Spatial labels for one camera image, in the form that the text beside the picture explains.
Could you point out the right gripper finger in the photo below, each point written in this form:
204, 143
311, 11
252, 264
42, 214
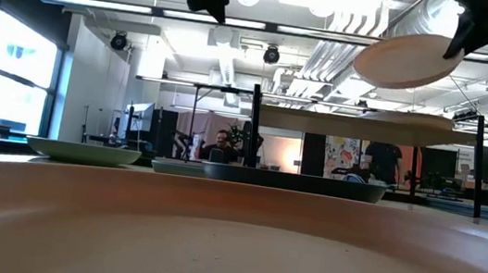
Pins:
463, 37

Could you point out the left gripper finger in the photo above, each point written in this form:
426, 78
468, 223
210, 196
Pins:
198, 0
220, 5

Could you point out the peach plate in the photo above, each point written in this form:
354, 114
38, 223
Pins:
402, 63

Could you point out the grey-green plate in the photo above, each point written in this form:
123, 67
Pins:
175, 168

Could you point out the pale green plate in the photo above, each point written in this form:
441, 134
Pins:
83, 152

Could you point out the dark teal plate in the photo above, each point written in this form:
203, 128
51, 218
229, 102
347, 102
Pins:
293, 183

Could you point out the terracotta plate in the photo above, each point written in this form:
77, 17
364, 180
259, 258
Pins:
230, 247

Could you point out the black background robot arm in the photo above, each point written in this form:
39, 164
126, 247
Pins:
185, 141

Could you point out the black ceiling spotlight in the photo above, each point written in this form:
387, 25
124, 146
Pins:
119, 42
271, 55

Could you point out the long ceiling light fixture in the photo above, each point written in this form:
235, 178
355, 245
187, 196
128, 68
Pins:
101, 4

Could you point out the computer monitor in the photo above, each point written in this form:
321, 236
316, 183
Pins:
141, 117

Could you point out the potted green plant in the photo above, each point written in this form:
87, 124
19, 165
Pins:
238, 135

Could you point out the person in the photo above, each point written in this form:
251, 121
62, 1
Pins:
383, 163
221, 152

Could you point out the colourful floral poster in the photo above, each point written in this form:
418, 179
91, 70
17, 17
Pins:
341, 158

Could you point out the black pillar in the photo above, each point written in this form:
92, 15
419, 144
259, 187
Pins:
313, 154

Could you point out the large window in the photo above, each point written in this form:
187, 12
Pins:
13, 80

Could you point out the silver ventilation duct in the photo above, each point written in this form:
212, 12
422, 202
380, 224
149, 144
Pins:
422, 16

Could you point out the black mounted camera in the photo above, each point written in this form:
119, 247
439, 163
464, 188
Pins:
466, 115

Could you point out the orange wall panel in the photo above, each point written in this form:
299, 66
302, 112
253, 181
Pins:
407, 159

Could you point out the wooden shelf with black frame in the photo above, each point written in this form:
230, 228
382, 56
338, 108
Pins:
343, 126

